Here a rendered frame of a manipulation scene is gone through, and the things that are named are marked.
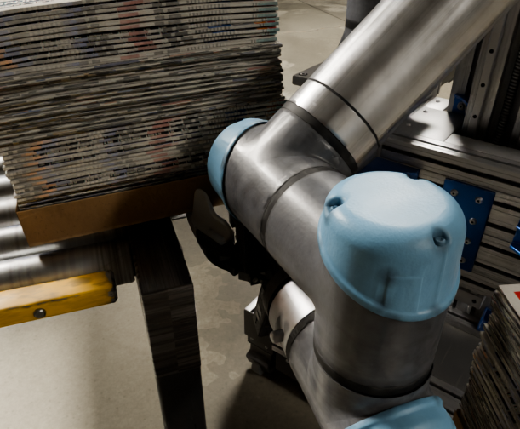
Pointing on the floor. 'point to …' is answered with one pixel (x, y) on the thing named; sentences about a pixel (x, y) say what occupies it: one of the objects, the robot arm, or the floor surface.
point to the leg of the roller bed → (182, 400)
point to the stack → (509, 363)
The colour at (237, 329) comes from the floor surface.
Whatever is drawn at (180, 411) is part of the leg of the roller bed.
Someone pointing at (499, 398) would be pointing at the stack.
